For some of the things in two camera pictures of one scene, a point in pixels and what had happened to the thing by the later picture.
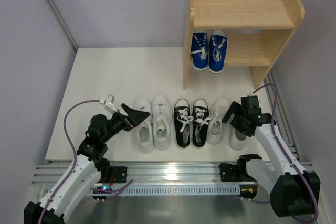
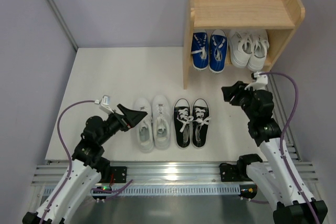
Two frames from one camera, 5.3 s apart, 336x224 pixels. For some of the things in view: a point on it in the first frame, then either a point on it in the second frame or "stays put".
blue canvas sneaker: [199, 49] stays put
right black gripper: [237, 118] -> [240, 95]
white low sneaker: [219, 110] -> [240, 47]
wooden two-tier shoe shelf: [258, 17] stays put
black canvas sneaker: [201, 113] stays put
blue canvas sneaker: [218, 44] stays put
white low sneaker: [237, 139] -> [260, 41]
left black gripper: [126, 119] stays put
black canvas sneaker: [181, 110] stays put
